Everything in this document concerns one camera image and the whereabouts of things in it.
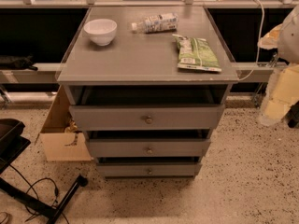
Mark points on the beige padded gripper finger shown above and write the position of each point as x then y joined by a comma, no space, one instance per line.
282,93

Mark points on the grey top drawer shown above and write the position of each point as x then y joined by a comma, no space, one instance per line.
130,118

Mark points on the grey drawer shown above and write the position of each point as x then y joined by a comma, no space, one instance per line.
149,170
109,148
130,118

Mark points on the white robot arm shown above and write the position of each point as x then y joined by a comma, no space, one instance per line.
284,38

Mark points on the grey drawer cabinet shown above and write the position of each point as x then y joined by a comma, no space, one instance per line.
140,70

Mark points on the grey middle drawer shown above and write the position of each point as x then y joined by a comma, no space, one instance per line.
109,148

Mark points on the grey bottom drawer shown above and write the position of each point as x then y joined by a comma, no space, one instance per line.
149,170

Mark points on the green snack bag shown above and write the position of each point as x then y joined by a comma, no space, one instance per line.
196,54

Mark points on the clear plastic bottle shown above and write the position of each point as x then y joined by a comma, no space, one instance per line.
156,24

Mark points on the white ceramic bowl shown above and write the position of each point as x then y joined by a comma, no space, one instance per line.
101,31

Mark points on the cardboard box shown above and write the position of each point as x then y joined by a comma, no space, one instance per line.
60,137

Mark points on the black cloth on shelf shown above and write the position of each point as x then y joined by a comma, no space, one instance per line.
17,63

